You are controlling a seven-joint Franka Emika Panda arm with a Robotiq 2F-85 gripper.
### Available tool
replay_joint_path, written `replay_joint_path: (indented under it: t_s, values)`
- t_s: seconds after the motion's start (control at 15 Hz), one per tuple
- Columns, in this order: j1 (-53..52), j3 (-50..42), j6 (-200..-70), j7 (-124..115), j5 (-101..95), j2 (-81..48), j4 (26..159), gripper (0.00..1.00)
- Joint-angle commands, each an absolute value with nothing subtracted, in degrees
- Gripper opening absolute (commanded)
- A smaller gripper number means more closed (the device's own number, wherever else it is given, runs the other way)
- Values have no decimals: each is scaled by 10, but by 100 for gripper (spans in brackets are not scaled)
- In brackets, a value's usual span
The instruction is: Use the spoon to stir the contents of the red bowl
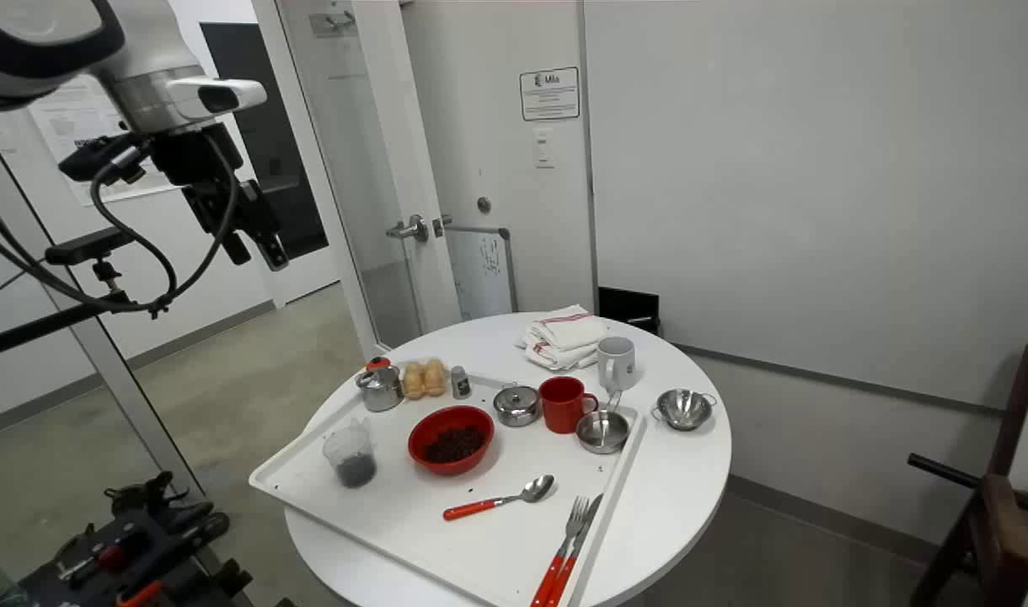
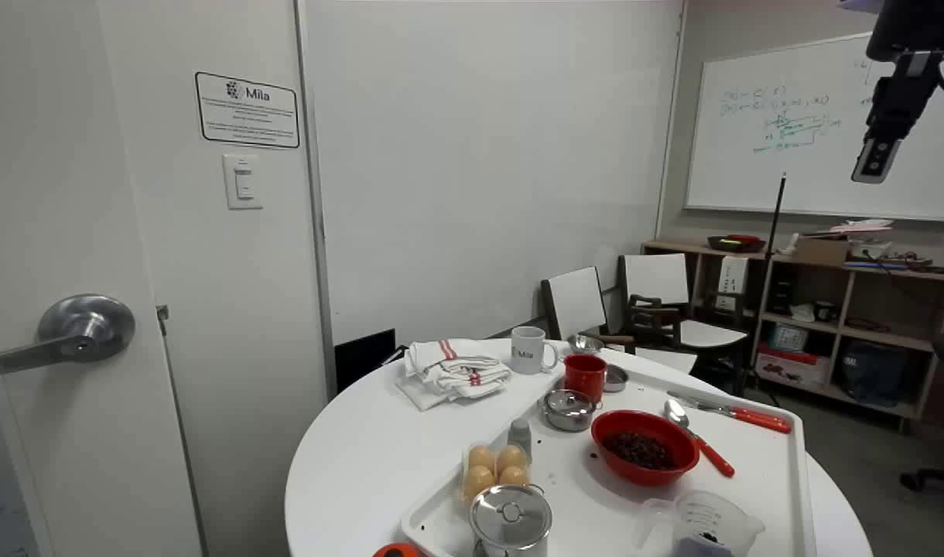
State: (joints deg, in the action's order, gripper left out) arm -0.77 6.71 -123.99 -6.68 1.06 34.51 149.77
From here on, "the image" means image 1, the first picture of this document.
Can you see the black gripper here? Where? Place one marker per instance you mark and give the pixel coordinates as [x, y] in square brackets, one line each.
[203, 166]

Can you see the red plastic bowl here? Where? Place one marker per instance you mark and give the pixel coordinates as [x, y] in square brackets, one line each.
[453, 441]

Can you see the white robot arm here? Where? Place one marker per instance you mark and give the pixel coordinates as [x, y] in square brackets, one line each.
[166, 98]

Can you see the small steel bowl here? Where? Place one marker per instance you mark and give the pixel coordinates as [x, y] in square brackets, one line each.
[682, 410]

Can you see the steel jar with lid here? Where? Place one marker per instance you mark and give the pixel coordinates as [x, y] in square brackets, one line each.
[380, 385]

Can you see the tan bread rolls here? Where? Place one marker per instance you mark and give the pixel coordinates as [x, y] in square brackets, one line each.
[426, 379]

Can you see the small grey shaker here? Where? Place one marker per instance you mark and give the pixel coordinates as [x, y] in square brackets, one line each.
[460, 384]

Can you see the white plastic tray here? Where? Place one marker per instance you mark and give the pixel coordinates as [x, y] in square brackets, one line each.
[493, 557]

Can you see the white red striped cloth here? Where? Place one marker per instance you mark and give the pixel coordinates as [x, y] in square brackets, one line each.
[565, 339]

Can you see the black tool pile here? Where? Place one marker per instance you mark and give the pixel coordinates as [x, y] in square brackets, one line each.
[147, 555]

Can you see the white door sign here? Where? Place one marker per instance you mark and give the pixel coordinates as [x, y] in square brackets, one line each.
[552, 95]

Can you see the white round table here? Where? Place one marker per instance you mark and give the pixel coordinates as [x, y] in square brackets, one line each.
[661, 515]

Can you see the red mug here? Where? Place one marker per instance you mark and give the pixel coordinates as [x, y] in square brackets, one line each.
[565, 403]

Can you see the white grey mug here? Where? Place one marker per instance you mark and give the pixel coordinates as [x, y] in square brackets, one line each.
[614, 367]

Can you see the steel dish under mug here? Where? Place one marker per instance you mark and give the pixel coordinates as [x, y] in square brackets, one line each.
[605, 434]

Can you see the wooden chair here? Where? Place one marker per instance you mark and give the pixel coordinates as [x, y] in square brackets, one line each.
[990, 539]

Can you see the door lever handle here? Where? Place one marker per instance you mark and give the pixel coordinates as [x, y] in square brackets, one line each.
[414, 229]

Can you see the black camera stand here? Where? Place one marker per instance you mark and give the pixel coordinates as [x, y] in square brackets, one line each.
[22, 236]

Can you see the black box by wall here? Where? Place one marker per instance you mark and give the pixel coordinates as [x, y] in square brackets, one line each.
[633, 308]

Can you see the red handled fork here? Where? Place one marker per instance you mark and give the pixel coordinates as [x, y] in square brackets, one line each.
[572, 528]

